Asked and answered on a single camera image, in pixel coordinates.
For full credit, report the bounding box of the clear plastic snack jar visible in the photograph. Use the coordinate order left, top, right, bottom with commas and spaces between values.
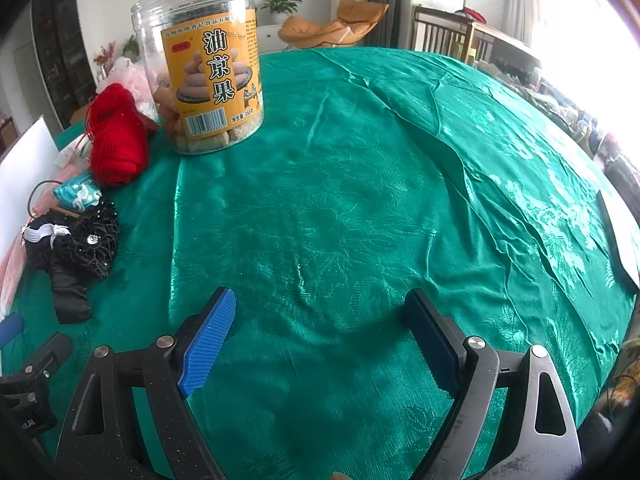
131, 0, 265, 156

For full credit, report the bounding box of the red knitted yarn piece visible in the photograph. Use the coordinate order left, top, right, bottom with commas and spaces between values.
87, 82, 161, 188

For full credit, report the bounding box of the black cloth piece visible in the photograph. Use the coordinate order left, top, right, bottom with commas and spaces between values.
49, 260, 94, 325

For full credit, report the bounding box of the vase with red flowers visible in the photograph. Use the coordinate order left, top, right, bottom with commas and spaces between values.
94, 42, 119, 81

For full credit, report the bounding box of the large potted green plant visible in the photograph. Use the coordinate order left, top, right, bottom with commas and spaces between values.
257, 0, 303, 26

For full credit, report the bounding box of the white board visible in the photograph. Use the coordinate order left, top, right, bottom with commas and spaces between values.
0, 115, 58, 261

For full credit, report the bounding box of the green tablecloth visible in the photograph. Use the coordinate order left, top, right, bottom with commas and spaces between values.
0, 47, 640, 480

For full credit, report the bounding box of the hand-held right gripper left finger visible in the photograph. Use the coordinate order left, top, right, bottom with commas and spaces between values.
55, 287, 237, 480

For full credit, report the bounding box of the black lace hair net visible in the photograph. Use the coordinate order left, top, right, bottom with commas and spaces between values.
22, 197, 121, 281

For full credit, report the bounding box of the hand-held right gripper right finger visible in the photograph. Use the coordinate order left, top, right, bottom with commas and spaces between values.
404, 288, 583, 480

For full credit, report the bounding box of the white elastic band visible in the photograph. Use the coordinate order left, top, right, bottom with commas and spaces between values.
21, 224, 72, 247

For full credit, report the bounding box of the grey curtain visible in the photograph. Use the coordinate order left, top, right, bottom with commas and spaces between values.
369, 0, 404, 50

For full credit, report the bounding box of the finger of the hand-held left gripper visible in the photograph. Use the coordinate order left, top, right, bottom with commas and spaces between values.
0, 312, 24, 348
0, 332, 73, 401

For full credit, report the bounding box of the pink mesh bath sponge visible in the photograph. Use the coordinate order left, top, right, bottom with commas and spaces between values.
97, 57, 161, 123

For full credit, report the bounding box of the wooden chair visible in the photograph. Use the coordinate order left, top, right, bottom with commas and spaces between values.
412, 6, 496, 61

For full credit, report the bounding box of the orange lounge chair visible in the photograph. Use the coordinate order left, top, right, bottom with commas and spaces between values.
277, 0, 390, 53

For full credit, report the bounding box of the dark display cabinet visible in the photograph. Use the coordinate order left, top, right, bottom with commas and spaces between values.
30, 0, 97, 131

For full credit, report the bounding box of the teal patterned pouch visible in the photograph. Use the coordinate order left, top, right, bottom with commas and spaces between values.
27, 170, 103, 216

